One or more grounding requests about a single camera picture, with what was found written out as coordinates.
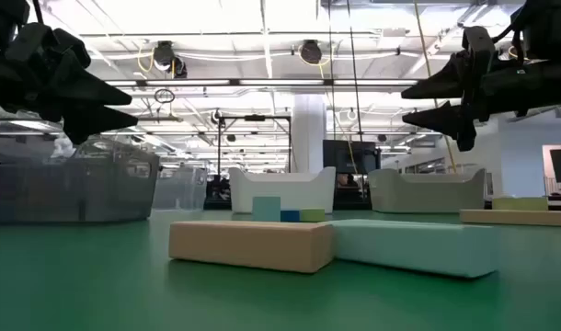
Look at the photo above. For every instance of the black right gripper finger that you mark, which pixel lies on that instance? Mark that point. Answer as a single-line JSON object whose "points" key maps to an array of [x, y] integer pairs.
{"points": [[446, 85], [450, 120]]}

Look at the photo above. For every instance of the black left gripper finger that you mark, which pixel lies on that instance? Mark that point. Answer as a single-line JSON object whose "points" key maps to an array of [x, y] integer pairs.
{"points": [[83, 92], [96, 122]]}

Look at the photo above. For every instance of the long green block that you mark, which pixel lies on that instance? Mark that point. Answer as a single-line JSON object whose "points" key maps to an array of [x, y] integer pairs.
{"points": [[519, 203]]}

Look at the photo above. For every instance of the small green block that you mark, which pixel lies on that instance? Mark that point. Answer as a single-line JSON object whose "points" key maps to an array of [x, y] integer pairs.
{"points": [[312, 215]]}

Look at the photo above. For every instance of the small blue block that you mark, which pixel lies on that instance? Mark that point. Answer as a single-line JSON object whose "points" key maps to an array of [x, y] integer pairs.
{"points": [[290, 216]]}

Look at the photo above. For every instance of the teal cube block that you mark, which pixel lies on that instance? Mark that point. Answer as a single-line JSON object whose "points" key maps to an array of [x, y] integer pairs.
{"points": [[266, 209]]}

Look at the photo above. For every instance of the white robot figure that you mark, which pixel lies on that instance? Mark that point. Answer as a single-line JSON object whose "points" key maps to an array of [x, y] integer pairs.
{"points": [[63, 148]]}

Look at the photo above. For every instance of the translucent grey bin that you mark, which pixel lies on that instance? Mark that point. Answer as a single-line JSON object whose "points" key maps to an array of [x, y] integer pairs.
{"points": [[69, 188]]}

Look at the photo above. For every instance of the beige plastic bin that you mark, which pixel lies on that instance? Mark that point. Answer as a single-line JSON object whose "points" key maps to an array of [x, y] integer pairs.
{"points": [[425, 193]]}

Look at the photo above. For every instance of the small clear plastic bin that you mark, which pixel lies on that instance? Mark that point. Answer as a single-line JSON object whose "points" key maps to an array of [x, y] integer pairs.
{"points": [[181, 188]]}

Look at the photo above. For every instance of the black monitor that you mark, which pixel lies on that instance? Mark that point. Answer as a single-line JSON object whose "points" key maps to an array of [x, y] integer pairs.
{"points": [[340, 156]]}

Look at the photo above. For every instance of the long pale teal block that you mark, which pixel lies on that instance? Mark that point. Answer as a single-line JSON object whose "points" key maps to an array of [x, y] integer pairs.
{"points": [[414, 248]]}

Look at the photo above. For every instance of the white plastic bin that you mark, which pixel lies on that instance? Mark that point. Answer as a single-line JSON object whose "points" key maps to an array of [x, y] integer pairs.
{"points": [[282, 190]]}

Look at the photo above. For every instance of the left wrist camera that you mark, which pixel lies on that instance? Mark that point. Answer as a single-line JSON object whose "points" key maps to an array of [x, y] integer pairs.
{"points": [[2, 11]]}

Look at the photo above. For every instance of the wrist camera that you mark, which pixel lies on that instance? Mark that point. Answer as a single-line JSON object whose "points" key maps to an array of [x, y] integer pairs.
{"points": [[547, 27], [2, 11]]}

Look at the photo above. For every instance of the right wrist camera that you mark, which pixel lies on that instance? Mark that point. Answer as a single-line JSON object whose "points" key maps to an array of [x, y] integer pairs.
{"points": [[547, 27]]}

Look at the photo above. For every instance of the black metal frame rig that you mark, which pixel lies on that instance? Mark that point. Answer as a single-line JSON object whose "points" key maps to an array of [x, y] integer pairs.
{"points": [[255, 117]]}

